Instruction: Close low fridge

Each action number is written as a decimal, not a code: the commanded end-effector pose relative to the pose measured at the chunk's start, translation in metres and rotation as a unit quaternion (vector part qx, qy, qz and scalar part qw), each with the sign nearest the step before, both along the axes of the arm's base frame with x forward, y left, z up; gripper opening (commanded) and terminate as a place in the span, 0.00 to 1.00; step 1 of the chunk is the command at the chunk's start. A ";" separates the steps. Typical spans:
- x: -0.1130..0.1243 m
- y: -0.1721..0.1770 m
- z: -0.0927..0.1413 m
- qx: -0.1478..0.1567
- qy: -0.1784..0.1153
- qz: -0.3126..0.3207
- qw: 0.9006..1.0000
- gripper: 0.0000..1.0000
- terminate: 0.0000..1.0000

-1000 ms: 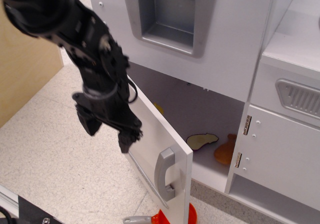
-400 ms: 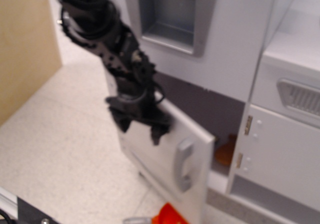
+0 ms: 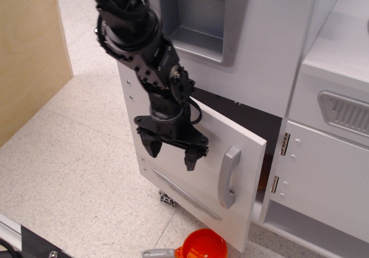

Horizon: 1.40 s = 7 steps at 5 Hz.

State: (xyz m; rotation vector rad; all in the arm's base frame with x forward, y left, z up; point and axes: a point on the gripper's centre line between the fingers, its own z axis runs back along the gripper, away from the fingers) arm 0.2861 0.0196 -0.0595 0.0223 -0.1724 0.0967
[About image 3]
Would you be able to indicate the lower oven door hinge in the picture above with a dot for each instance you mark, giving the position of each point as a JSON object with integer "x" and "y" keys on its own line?
{"x": 274, "y": 184}

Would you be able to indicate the white toy oven unit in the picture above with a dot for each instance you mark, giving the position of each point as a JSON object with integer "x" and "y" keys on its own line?
{"x": 321, "y": 200}

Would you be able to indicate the orange pot with grey handle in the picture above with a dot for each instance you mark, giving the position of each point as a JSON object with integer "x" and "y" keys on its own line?
{"x": 200, "y": 243}

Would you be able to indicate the oven door hinge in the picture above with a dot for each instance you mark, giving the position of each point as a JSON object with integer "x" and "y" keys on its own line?
{"x": 274, "y": 184}
{"x": 284, "y": 145}

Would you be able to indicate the white low fridge door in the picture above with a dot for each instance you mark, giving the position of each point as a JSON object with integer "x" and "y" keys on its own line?
{"x": 202, "y": 182}

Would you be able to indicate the light wooden board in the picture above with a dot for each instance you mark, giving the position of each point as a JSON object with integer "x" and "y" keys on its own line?
{"x": 35, "y": 63}

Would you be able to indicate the aluminium extrusion foot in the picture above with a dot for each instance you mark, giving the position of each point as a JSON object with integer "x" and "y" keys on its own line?
{"x": 166, "y": 199}

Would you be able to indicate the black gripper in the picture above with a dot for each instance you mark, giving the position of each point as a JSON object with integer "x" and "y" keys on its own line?
{"x": 177, "y": 132}

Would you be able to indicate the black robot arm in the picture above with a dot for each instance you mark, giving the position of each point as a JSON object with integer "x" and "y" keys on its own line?
{"x": 131, "y": 32}

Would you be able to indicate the aluminium rail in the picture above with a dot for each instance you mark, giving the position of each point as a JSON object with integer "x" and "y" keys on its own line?
{"x": 11, "y": 232}

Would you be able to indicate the white toy fridge cabinet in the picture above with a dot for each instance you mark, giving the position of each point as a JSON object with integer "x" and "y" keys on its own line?
{"x": 242, "y": 54}

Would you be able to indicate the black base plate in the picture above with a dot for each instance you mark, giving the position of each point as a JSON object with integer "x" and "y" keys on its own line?
{"x": 34, "y": 245}

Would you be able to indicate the upper oven door hinge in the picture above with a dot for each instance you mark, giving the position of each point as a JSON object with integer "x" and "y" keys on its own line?
{"x": 284, "y": 145}

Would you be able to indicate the grey fridge door handle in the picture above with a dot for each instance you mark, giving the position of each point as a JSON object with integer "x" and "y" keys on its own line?
{"x": 231, "y": 159}

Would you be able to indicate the silver door logo trim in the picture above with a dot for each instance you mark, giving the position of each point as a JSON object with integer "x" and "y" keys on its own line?
{"x": 189, "y": 198}

